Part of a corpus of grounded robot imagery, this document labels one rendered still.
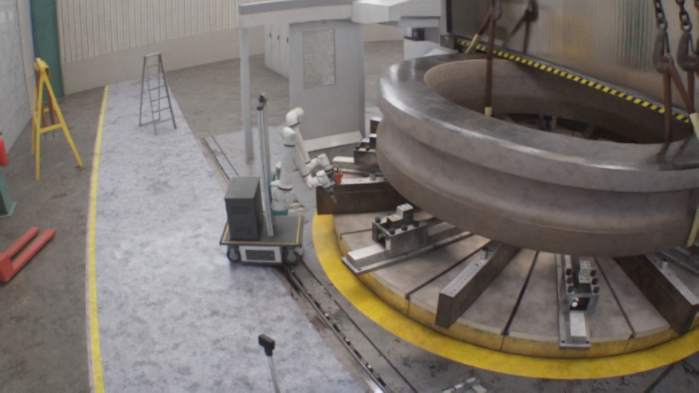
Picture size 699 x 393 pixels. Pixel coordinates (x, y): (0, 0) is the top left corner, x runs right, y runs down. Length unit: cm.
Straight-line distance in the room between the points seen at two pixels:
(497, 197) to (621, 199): 129
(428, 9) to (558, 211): 454
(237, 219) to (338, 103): 403
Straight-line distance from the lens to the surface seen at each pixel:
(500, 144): 424
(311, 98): 877
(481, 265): 452
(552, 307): 472
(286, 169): 503
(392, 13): 763
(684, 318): 478
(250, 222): 553
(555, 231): 438
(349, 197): 603
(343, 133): 920
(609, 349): 474
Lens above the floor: 315
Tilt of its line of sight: 23 degrees down
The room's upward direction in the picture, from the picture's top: 1 degrees counter-clockwise
